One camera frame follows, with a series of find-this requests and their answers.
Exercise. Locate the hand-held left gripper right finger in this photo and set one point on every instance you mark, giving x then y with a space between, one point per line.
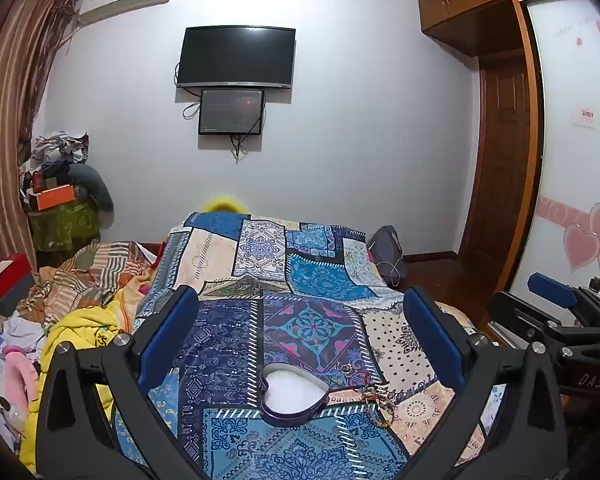
435 342

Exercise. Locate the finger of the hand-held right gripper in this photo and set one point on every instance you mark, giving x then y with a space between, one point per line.
515 312
552 289

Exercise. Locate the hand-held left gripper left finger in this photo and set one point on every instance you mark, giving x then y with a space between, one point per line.
170 332

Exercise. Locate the purple heart-shaped tin box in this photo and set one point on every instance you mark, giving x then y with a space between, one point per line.
292 395

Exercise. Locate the yellow garment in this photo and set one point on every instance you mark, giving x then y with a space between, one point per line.
80 330

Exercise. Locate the orange striped blanket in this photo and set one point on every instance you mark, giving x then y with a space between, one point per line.
100 270

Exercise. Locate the grey backpack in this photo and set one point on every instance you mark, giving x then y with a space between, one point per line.
387 245

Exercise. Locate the white wardrobe door with hearts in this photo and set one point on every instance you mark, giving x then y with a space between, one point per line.
570 160

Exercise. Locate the yellow round object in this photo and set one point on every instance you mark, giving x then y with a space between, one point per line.
222 205

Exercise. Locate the wooden door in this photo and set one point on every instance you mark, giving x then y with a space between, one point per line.
500 160

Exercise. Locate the blue patchwork blanket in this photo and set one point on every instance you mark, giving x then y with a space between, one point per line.
300 270

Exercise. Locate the pink cloth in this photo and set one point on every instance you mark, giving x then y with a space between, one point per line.
17 380

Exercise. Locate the red box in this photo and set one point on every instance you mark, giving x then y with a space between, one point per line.
12 280

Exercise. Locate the paper note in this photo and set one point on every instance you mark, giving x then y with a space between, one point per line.
585 116

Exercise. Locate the orange box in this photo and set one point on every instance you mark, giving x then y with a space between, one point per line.
55 198

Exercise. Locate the pile of clothes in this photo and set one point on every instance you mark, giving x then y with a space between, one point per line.
55 147

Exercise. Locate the striped brown curtain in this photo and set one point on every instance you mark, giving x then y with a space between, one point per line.
10 110

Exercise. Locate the wooden upper cabinet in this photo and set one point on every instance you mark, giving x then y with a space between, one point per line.
455 5

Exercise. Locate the small black wall monitor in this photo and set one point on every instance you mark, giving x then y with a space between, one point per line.
230 111

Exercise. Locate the black wall television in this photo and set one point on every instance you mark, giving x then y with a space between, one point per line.
235 55

